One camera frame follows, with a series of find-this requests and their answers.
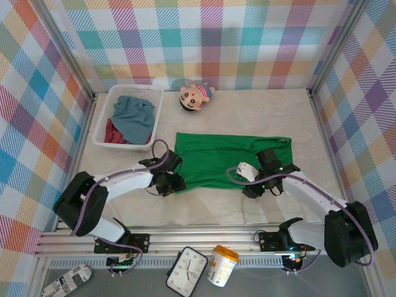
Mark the white cup with orange lid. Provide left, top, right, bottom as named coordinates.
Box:
left=206, top=244, right=240, bottom=288

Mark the aluminium frame post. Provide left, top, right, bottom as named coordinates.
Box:
left=30, top=0, right=97, bottom=100
left=307, top=0, right=372, bottom=99

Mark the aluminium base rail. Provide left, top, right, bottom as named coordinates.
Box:
left=33, top=227, right=375, bottom=257

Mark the blue tank top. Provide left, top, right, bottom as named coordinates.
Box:
left=110, top=95, right=156, bottom=145

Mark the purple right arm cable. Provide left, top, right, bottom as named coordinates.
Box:
left=226, top=166, right=379, bottom=275

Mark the grey slotted cable duct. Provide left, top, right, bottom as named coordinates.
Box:
left=49, top=256, right=285, bottom=269

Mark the green tank top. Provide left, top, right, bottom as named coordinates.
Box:
left=173, top=132, right=293, bottom=193

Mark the red tank top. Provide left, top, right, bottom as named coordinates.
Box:
left=104, top=118, right=154, bottom=145

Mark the newsprint wrapped roll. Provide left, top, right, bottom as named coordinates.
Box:
left=40, top=263, right=93, bottom=297

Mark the cartoon plush doll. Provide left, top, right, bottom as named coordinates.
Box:
left=179, top=82, right=217, bottom=113

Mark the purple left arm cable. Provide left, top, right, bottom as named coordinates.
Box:
left=70, top=139, right=170, bottom=277

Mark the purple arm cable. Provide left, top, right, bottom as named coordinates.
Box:
left=226, top=166, right=379, bottom=275
left=70, top=139, right=170, bottom=277

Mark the white plastic basket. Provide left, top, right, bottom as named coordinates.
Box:
left=92, top=84, right=165, bottom=152

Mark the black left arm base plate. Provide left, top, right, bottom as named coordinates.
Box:
left=93, top=232, right=150, bottom=255

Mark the black framed white clock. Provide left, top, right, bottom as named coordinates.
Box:
left=165, top=246, right=209, bottom=297

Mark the aluminium side rail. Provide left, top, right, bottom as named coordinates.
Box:
left=308, top=88, right=356, bottom=228
left=53, top=92, right=100, bottom=232

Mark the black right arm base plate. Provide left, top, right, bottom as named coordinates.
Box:
left=258, top=231, right=316, bottom=252

